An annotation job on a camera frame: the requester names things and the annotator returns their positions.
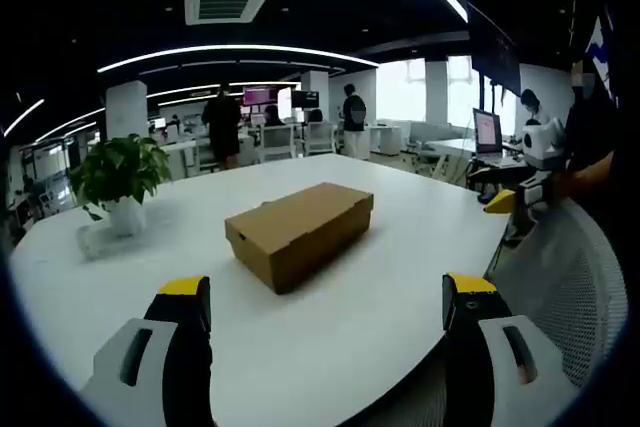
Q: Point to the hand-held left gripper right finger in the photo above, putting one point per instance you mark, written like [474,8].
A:
[492,362]

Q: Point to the blue and white banner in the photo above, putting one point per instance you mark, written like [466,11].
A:
[600,52]

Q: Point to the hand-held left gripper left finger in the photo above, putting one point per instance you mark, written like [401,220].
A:
[150,362]

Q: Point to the green potted plant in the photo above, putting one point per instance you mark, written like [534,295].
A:
[120,167]

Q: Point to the ceiling air conditioner vent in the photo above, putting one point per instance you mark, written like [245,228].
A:
[226,5]

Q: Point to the white plant pot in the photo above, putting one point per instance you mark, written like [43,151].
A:
[127,219]

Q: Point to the large black hanging screen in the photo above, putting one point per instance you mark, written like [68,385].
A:
[492,49]

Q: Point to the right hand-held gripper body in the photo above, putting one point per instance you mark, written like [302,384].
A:
[542,144]

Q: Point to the brown cardboard shoe box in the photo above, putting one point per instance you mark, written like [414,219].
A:
[295,227]

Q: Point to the laptop with pink screen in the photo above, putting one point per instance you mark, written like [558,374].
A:
[487,133]

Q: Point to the pink computer monitor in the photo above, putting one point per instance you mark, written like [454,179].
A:
[260,97]

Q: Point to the dark computer monitor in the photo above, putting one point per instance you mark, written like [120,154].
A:
[305,99]

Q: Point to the white mesh office chair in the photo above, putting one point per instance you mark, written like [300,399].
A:
[565,287]

